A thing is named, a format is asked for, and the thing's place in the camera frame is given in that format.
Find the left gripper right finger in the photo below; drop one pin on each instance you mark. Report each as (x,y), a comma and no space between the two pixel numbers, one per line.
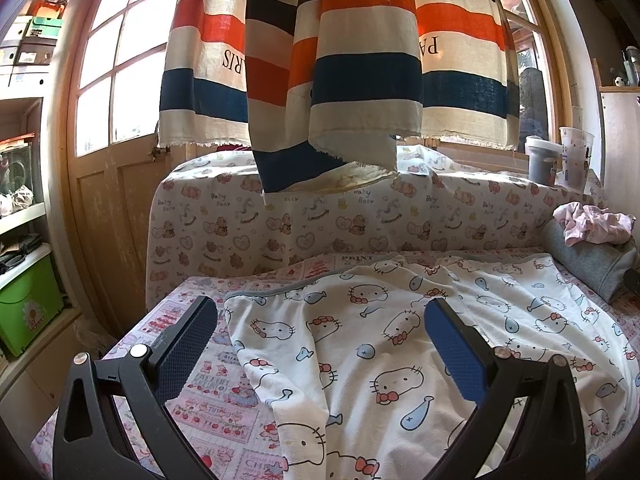
(549,440)

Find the folded grey garment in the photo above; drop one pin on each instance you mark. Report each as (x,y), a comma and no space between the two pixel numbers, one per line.
(608,269)

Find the white cabinet side panel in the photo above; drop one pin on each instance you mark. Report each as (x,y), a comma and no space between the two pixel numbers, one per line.
(621,122)

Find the white shelf unit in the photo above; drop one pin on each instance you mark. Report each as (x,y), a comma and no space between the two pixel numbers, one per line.
(25,227)

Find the baby bear patterned headboard cover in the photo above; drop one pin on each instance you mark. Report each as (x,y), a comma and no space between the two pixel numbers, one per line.
(210,216)

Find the white Hello Kitty pants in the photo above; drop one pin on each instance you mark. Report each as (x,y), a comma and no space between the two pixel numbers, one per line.
(357,388)

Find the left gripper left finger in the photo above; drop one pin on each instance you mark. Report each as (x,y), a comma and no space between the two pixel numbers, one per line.
(90,440)

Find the green storage bin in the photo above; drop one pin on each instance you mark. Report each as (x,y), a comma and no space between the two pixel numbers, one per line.
(28,304)

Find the folded pink garment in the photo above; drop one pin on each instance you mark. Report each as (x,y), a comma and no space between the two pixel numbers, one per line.
(591,224)

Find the wooden door with window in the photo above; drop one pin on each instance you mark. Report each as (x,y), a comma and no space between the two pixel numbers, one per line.
(114,163)

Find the striped hanging curtain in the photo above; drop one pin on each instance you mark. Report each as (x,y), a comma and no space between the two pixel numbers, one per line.
(321,91)

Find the stacked shoe boxes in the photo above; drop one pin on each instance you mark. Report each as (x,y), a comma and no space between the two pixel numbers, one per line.
(28,47)

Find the grey lidded jar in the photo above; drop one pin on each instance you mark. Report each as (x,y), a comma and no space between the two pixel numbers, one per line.
(543,160)

